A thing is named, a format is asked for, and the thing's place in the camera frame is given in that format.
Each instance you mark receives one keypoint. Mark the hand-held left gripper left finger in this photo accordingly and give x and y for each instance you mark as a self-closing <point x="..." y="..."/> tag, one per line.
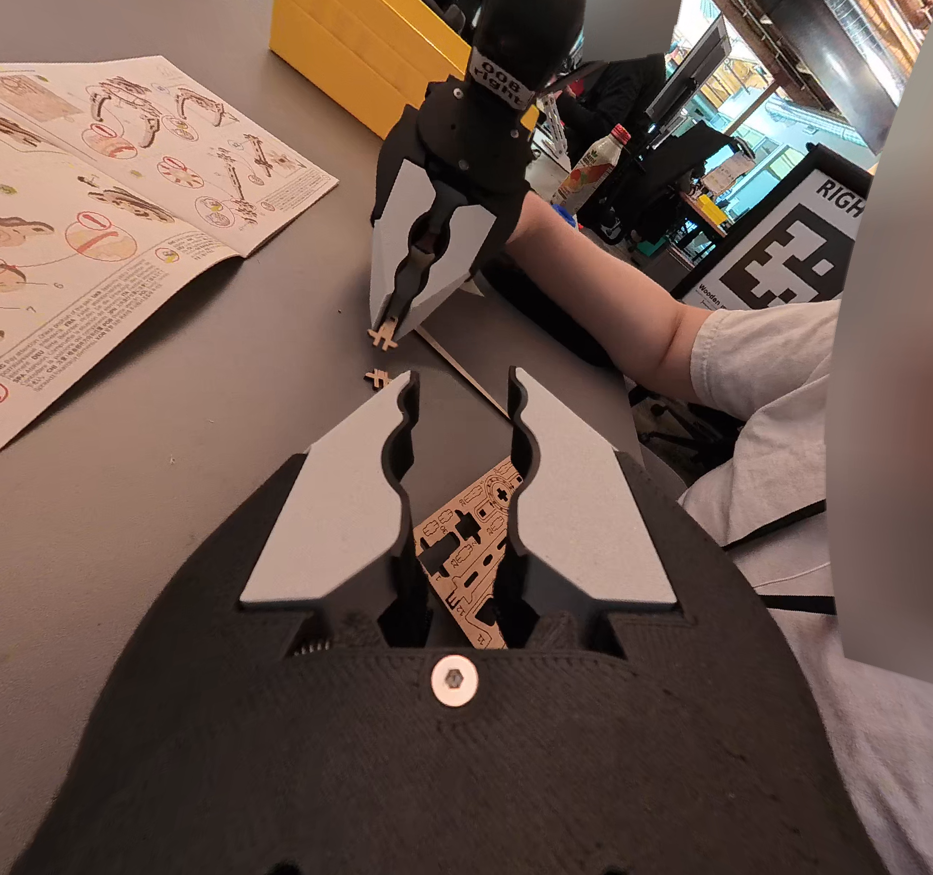
<point x="328" y="518"/>

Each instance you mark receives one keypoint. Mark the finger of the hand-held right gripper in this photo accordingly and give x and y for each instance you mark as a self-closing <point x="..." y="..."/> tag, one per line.
<point x="397" y="233"/>
<point x="455" y="255"/>

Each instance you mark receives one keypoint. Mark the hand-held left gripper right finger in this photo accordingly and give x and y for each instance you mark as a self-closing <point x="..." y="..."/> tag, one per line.
<point x="590" y="525"/>

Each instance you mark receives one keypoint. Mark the small wooden cross piece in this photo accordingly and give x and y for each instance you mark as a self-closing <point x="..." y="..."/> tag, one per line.
<point x="376" y="379"/>
<point x="384" y="335"/>

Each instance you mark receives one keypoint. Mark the laser-cut wooden parts sheet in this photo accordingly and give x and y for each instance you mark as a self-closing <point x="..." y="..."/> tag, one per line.
<point x="466" y="547"/>

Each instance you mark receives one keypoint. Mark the person's right forearm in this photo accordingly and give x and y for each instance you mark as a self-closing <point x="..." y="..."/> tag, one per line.
<point x="605" y="277"/>

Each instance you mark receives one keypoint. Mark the red-capped drink bottle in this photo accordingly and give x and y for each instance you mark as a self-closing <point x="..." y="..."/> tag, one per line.
<point x="587" y="171"/>

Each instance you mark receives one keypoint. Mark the thin notched wooden strip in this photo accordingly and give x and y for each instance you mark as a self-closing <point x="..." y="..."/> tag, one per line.
<point x="459" y="370"/>

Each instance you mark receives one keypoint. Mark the yellow plastic bin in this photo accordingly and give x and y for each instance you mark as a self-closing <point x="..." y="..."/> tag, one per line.
<point x="350" y="36"/>

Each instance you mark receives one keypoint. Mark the computer monitor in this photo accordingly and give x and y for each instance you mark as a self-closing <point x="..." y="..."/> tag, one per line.
<point x="689" y="73"/>

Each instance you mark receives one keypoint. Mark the person's white shirt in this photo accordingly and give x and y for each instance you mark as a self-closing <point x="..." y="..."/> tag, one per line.
<point x="765" y="394"/>

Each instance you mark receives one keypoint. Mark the illustrated instruction booklet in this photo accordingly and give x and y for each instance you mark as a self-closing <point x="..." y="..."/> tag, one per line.
<point x="109" y="219"/>

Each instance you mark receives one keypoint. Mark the black and white marker sign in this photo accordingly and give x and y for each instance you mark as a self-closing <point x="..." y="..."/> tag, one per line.
<point x="794" y="248"/>

